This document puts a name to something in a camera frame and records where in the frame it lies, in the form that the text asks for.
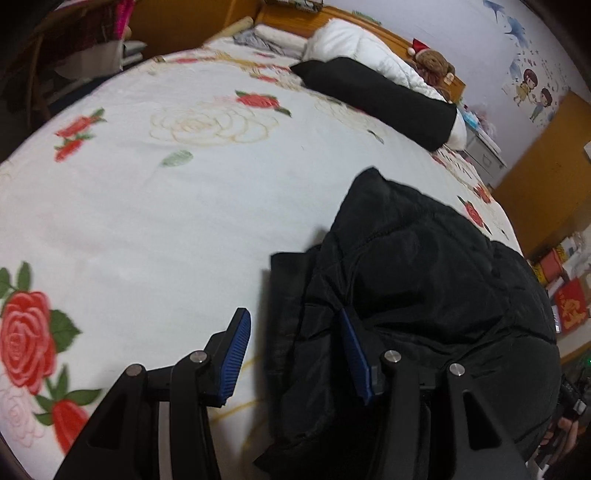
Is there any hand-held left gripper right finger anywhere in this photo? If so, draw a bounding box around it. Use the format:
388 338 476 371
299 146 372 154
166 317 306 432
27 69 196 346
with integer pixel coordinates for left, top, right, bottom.
338 308 532 480

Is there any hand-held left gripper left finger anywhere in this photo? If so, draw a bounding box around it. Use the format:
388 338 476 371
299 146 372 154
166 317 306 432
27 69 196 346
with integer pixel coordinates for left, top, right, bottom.
53 307 252 480

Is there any black puffer jacket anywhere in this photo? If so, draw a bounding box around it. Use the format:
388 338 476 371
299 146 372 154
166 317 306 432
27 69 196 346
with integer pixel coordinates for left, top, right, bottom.
252 167 561 480

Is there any wooden chair with clothes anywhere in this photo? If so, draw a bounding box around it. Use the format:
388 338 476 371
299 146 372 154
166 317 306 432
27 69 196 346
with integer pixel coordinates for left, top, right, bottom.
0 0 148 125

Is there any person's right hand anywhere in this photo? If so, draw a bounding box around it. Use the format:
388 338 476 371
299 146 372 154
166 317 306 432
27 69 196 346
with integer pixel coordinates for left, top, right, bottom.
551 415 591 462

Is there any red gold-printed box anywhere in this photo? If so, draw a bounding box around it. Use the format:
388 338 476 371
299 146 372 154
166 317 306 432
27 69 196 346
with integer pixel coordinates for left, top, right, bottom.
553 277 591 334

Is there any red storage box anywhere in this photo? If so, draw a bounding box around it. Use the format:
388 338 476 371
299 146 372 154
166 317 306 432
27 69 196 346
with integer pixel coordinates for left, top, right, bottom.
538 249 566 287

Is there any white floral bed sheet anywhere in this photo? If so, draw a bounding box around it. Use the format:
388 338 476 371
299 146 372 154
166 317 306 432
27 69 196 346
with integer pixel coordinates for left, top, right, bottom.
0 39 525 480

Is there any wooden door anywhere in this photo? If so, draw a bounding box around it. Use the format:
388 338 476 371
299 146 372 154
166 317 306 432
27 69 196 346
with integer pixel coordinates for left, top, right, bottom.
492 90 591 259

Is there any grey nightstand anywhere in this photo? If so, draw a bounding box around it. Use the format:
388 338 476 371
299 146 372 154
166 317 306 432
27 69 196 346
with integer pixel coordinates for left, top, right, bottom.
462 124 509 185

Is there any folded black garment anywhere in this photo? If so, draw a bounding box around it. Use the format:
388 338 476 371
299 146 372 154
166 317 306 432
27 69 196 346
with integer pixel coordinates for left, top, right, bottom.
288 56 458 152

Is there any brown teddy bear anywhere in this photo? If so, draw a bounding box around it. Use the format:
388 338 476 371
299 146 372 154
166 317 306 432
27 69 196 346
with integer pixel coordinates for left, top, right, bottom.
406 39 457 88

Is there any white duvet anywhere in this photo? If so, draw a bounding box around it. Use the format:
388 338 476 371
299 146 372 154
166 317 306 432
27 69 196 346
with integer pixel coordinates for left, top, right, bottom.
302 18 468 151

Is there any grey striped pillow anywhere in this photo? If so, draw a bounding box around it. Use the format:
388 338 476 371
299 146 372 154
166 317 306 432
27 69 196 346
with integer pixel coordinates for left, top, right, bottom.
233 28 305 58

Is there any wooden wardrobe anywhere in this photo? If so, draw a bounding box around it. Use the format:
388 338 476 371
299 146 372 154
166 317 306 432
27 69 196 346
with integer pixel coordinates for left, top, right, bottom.
129 0 259 58

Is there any wooden headboard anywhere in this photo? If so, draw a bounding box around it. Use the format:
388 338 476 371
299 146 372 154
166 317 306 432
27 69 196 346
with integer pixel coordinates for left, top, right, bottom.
256 4 466 104

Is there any cartoon wall sticker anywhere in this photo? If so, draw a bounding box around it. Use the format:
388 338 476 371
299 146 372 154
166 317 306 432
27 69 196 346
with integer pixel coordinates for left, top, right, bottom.
482 0 559 123

